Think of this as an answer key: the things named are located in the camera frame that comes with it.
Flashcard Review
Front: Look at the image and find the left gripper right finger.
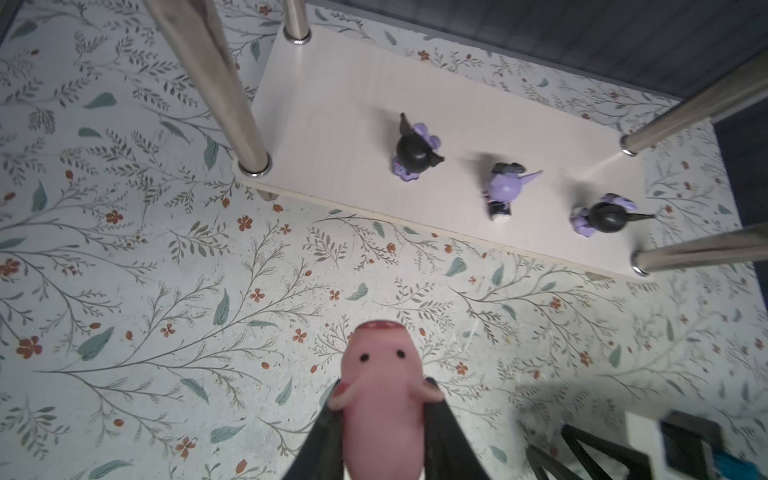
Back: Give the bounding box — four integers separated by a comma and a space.
424, 400, 489, 480

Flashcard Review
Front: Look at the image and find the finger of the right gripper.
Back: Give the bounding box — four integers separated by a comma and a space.
561, 425, 651, 480
526, 446, 581, 480

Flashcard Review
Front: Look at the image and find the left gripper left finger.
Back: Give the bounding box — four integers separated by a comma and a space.
283, 394, 345, 480

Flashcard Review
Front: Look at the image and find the purple striped toy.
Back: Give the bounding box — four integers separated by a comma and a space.
569, 193, 655, 238

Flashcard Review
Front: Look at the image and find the dark purple toy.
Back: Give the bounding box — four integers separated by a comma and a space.
391, 113, 445, 182

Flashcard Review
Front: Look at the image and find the white two-tier shelf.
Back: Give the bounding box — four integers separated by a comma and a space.
146, 1, 767, 278

